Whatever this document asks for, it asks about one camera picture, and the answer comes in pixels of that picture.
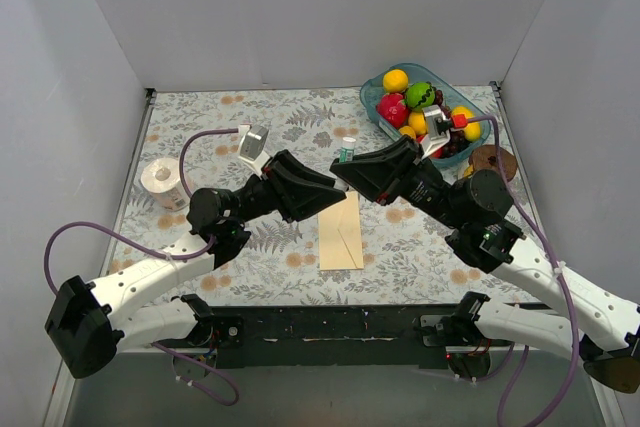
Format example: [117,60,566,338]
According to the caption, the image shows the small yellow lemon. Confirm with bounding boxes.
[407,111,428,136]

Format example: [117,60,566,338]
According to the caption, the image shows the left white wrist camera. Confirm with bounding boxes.
[237,124,270,175]

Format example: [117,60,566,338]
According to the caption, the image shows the yellow mango toy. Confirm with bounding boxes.
[451,105,483,142]

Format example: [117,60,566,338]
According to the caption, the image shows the green white glue stick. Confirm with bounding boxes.
[339,137,356,163]

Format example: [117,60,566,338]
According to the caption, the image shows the floral patterned table mat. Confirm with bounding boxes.
[138,88,531,306]

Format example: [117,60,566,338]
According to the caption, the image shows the yellow orange fruit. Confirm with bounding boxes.
[382,69,409,93]

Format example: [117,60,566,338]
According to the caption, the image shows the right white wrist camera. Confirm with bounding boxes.
[419,105,468,158]

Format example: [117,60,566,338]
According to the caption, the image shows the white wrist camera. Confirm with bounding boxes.
[419,105,468,158]
[237,124,270,175]

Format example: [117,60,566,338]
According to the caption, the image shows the small orange lemon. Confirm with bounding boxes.
[398,125,417,139]

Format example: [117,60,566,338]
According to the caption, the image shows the white toilet paper roll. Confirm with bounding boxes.
[140,157,190,211]

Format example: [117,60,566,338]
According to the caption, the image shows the white labelled jar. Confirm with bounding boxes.
[462,165,475,178]

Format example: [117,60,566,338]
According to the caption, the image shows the green watermelon toy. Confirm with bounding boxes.
[405,82,436,111]

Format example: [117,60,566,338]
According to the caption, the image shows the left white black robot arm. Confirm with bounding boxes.
[45,150,346,379]

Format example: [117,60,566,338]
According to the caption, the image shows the teal plastic fruit basket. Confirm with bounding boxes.
[360,63,491,169]

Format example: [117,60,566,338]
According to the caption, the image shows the beige paper envelope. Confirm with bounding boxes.
[318,191,364,271]

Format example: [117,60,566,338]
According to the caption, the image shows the dark purple grapes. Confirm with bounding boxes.
[431,90,473,158]

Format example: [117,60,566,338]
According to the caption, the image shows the red strawberry toy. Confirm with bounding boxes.
[376,93,409,129]

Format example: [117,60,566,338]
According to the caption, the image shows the aluminium frame profile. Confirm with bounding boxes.
[42,365,75,427]

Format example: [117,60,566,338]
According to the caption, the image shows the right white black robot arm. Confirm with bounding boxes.
[330,137,639,394]

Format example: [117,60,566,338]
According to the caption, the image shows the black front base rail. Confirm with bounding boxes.
[154,304,501,371]

